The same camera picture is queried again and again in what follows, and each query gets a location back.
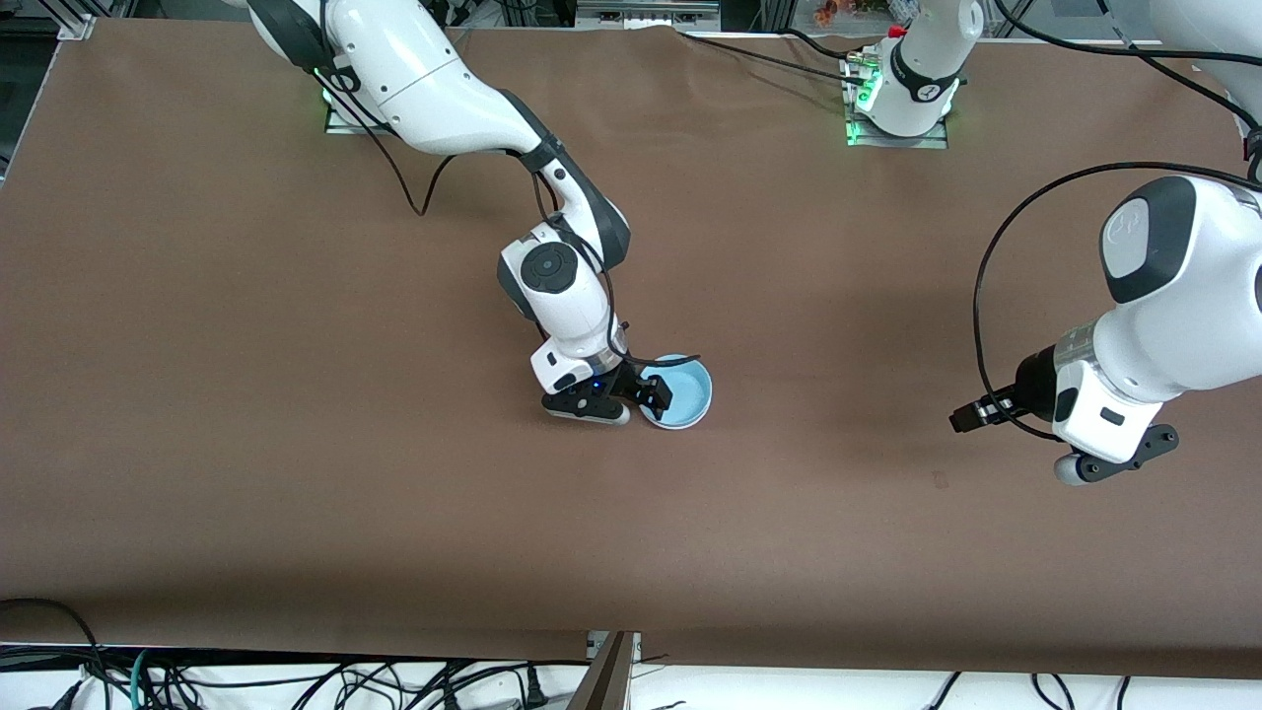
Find aluminium frame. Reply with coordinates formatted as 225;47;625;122
577;0;721;29

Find colourful background items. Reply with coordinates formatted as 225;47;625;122
813;0;893;26

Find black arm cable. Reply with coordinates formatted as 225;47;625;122
973;0;1262;443
315;0;703;371

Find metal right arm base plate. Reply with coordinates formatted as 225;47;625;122
323;94;400;136

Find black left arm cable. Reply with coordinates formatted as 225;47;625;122
973;0;1262;443

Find brown table cover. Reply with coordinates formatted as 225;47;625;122
0;20;1262;681

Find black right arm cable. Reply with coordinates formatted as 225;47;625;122
315;0;703;371

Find long black table cable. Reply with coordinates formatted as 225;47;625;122
680;33;869;86

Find aluminium profile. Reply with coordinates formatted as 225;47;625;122
49;0;139;40

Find dark wooden beam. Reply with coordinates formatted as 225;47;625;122
570;631;642;710

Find blue bowl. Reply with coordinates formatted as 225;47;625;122
639;355;714;429

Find short black table cable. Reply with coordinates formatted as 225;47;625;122
777;28;861;62

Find thick black floor cable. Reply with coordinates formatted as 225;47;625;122
0;597;102;710

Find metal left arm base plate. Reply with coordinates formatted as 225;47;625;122
843;54;952;149

